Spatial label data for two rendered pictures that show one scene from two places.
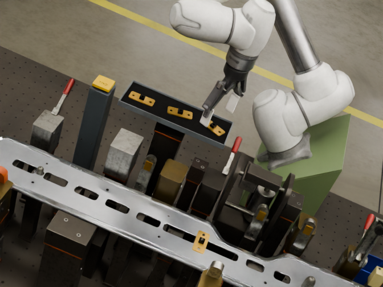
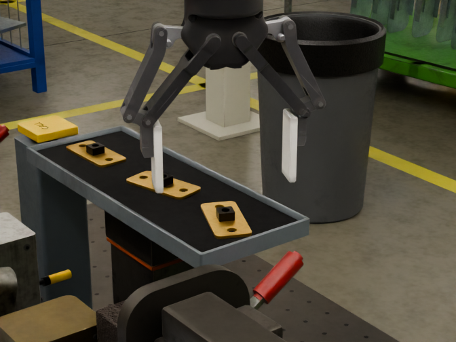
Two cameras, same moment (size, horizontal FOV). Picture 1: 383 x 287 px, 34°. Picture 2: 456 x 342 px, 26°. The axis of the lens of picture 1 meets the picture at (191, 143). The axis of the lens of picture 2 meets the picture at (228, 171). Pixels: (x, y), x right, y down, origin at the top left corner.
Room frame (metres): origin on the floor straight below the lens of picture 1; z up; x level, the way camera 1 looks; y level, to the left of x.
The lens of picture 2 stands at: (1.06, -0.76, 1.58)
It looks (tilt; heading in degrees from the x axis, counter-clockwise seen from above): 22 degrees down; 51
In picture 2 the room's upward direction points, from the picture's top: straight up
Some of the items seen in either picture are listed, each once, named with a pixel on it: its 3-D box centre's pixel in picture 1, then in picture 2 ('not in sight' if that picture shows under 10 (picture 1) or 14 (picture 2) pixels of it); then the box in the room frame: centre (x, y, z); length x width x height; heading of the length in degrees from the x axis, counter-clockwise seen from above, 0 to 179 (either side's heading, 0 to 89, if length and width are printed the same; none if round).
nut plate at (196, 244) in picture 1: (201, 241); not in sight; (1.30, -0.14, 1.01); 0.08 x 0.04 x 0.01; 178
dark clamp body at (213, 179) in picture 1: (198, 215); not in sight; (1.52, -0.11, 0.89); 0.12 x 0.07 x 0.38; 178
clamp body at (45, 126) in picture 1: (43, 159); not in sight; (1.51, 0.45, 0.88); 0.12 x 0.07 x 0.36; 178
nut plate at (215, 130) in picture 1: (212, 125); (225, 215); (1.65, -0.04, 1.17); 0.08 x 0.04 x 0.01; 63
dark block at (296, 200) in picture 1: (271, 241); not in sight; (1.51, -0.37, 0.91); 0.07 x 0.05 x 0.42; 178
